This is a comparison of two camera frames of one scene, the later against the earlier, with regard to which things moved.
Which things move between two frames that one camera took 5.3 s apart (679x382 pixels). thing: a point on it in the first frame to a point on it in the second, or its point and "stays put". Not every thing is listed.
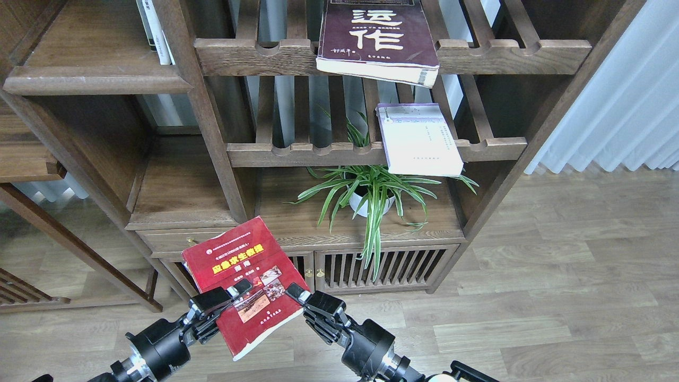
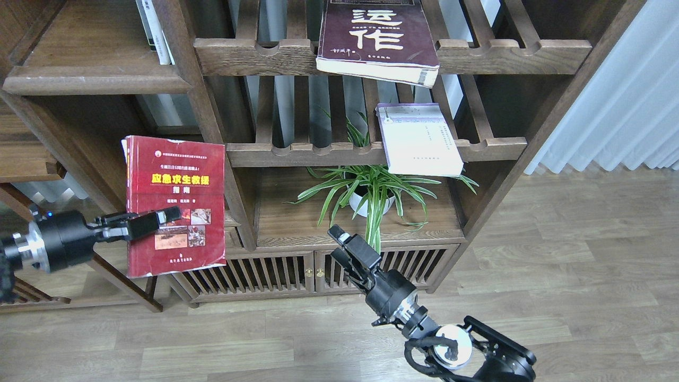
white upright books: (155, 35) stays put
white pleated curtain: (627, 113) stays put
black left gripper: (164, 345) to (59, 239)
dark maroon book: (388, 40) stays put
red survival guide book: (249, 251) to (162, 172)
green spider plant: (376, 194) stays put
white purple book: (417, 140) stays put
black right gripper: (368, 343) to (393, 296)
